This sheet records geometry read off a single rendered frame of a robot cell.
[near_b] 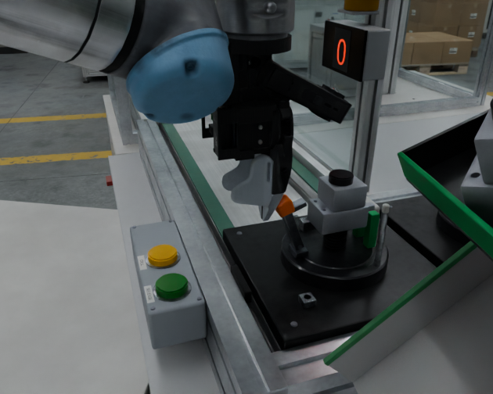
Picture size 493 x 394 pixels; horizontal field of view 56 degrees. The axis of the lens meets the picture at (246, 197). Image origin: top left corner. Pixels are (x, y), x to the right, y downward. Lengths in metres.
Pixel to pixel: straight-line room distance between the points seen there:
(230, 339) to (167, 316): 0.09
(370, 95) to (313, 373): 0.45
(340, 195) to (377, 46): 0.24
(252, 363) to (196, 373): 0.14
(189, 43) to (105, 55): 0.05
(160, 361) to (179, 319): 0.09
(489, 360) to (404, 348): 0.07
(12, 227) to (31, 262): 0.15
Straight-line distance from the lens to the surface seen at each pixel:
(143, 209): 1.00
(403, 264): 0.65
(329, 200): 0.57
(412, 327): 0.44
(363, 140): 0.80
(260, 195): 0.52
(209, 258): 0.65
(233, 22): 0.46
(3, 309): 0.81
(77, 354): 0.69
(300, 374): 0.50
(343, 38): 0.75
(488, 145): 0.26
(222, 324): 0.55
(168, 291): 0.58
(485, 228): 0.27
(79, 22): 0.30
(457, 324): 0.43
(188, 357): 0.65
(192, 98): 0.33
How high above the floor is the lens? 1.33
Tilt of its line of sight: 27 degrees down
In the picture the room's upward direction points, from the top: straight up
